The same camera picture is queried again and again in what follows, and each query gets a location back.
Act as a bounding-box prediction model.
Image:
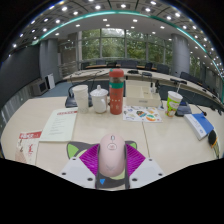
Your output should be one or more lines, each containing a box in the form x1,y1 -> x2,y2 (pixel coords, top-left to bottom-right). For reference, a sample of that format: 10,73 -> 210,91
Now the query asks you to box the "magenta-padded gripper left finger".
59,143 -> 101,190

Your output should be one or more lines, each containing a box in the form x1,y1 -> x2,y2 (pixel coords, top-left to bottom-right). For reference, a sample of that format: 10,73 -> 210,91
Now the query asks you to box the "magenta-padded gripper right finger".
124,143 -> 166,190

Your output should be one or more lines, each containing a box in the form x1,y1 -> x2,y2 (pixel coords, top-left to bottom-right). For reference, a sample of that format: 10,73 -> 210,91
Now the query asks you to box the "pink computer mouse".
98,133 -> 127,178

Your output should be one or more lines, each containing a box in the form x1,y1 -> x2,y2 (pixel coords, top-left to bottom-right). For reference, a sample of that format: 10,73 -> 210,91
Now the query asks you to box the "cat-face mouse pad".
65,140 -> 139,191

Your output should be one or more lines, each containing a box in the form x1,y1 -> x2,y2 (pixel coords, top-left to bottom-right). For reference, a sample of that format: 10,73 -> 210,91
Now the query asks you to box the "white printed paper sheet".
39,107 -> 79,143

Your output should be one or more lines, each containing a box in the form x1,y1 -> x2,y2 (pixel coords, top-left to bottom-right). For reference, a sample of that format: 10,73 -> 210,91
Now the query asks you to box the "red and white magazine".
14,130 -> 43,166

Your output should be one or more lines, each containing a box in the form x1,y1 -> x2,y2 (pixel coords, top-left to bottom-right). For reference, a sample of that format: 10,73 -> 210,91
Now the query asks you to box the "colourful sticker sheet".
122,105 -> 163,124

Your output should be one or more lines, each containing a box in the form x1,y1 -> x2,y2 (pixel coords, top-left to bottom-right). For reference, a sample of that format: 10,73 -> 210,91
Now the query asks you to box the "dark gooseneck microphone base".
64,94 -> 94,109

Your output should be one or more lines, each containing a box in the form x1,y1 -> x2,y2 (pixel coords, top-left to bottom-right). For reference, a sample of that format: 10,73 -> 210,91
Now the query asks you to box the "blue and white book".
183,112 -> 215,141

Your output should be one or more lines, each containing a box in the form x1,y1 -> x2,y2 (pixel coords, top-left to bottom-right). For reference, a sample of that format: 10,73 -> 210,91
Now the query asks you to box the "green-print paper cup with straw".
165,83 -> 184,118

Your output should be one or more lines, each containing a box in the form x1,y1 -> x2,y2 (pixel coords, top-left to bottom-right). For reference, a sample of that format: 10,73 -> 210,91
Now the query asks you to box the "stack of white paper cups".
72,84 -> 90,114

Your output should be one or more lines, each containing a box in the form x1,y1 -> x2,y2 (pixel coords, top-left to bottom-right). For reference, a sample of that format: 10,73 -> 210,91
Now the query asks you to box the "dark grey conference phone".
175,100 -> 193,118

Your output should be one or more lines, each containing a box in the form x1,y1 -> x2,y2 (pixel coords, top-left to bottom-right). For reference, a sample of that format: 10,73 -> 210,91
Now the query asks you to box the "white lidded mug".
89,84 -> 110,115

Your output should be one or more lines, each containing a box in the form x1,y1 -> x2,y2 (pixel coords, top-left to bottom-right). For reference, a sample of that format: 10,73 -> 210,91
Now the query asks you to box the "red bottle with green band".
108,68 -> 125,116

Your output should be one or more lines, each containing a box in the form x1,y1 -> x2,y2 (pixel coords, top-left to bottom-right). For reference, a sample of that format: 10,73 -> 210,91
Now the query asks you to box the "grey box monitor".
31,79 -> 49,97

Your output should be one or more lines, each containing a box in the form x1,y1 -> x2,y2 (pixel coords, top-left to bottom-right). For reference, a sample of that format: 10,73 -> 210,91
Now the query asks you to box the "white floor appliance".
44,73 -> 56,90

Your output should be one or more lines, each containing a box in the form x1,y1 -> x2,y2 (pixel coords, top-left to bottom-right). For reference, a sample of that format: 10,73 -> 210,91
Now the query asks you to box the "black tabletop microphone console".
170,77 -> 188,85

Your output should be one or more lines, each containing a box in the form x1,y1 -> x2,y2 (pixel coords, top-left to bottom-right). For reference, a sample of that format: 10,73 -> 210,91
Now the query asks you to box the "group of dark office chairs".
81,59 -> 224,111

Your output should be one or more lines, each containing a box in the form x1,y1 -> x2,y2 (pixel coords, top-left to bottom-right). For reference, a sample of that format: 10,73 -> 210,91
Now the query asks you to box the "group of ceiling lights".
9,0 -> 224,74

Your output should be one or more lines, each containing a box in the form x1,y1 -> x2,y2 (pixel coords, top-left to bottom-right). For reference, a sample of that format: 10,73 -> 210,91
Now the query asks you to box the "black microphone with yellow ring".
207,129 -> 222,160

